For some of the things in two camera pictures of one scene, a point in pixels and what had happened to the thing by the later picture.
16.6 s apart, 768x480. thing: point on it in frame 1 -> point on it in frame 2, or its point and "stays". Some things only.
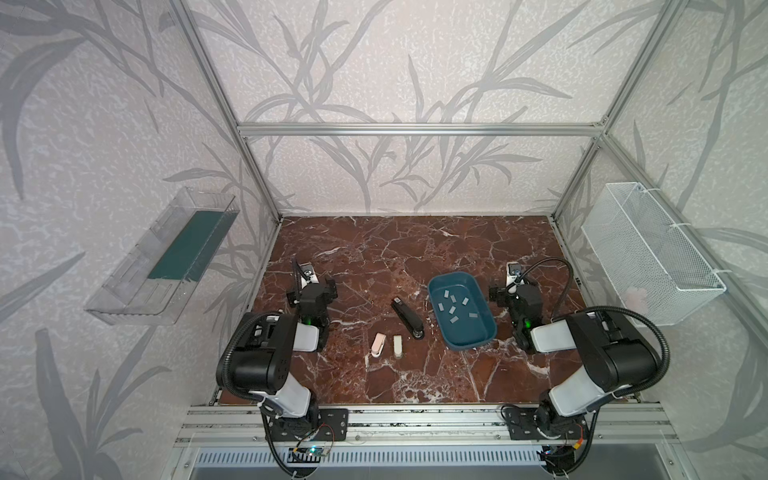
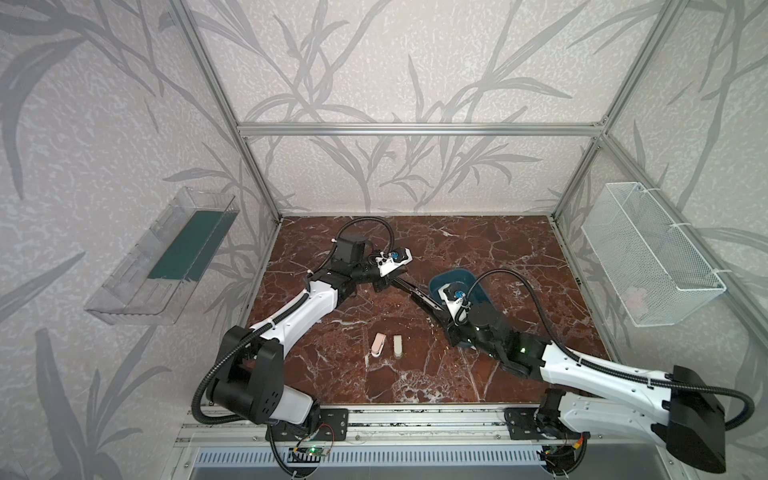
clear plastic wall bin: x=157 y=278 stays
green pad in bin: x=190 y=252 stays
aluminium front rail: x=430 y=425 stays
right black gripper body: x=518 y=293 -> x=444 y=308
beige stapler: x=397 y=344 stays
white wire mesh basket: x=651 y=266 stays
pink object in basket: x=637 y=300 stays
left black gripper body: x=312 y=292 -> x=390 y=276
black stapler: x=412 y=323 -> x=423 y=299
